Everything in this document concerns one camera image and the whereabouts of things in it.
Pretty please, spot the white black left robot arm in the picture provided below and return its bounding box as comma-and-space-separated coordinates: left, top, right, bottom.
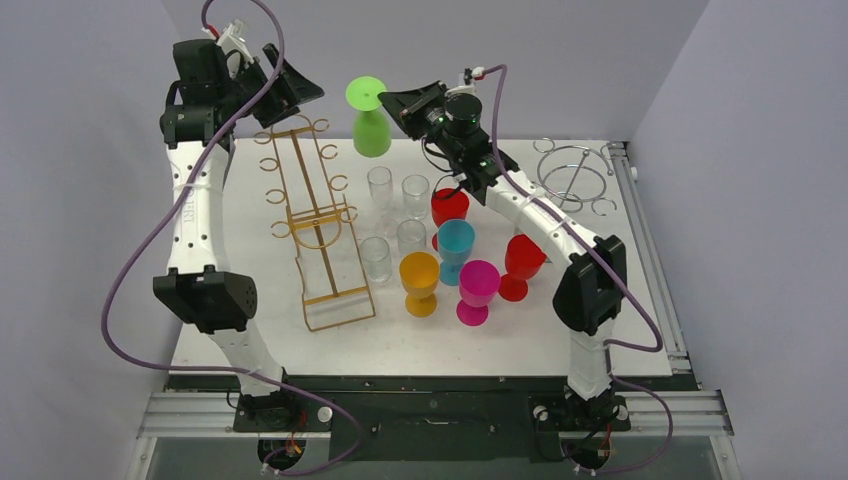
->
153, 36, 306, 430

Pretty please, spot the orange plastic wine glass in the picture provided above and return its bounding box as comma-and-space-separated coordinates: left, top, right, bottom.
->
399, 251, 440, 318

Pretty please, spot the chrome round glass rack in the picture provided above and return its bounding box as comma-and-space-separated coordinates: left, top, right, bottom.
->
532, 138, 620, 217

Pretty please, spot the cyan plastic wine glass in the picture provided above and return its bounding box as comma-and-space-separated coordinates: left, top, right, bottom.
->
437, 219, 476, 286

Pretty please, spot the magenta plastic wine glass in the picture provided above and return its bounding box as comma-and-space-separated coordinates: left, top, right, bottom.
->
456, 260, 501, 327

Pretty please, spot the clear glass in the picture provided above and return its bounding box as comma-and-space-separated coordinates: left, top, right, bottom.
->
359, 237, 392, 283
401, 174, 430, 220
396, 219, 427, 259

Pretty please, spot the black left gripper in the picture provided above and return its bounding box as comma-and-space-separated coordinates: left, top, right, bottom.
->
216, 46, 322, 129

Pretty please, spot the aluminium rail right side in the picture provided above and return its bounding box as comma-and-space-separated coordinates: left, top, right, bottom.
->
603, 142, 692, 375

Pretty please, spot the gold wire glass rack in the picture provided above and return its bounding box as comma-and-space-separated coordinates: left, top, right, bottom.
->
253, 114, 376, 333

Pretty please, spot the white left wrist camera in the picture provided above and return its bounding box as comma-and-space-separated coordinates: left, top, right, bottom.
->
202, 18, 254, 64

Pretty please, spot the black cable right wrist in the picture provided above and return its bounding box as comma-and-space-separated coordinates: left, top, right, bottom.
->
420, 139, 472, 200

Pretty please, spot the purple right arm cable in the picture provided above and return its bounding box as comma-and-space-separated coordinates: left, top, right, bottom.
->
480, 64, 674, 477

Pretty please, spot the green plastic wine glass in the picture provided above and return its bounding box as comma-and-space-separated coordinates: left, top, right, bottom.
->
345, 76, 392, 158

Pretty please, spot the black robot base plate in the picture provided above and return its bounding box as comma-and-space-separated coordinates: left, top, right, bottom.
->
141, 376, 733, 461

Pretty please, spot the clear champagne flute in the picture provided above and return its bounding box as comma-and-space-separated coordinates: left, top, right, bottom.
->
367, 166, 398, 239

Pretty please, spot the red plastic wine glass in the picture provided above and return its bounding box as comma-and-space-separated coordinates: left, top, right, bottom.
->
430, 188, 470, 250
498, 234, 547, 302

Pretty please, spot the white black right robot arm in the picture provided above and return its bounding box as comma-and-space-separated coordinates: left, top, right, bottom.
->
377, 81, 627, 430

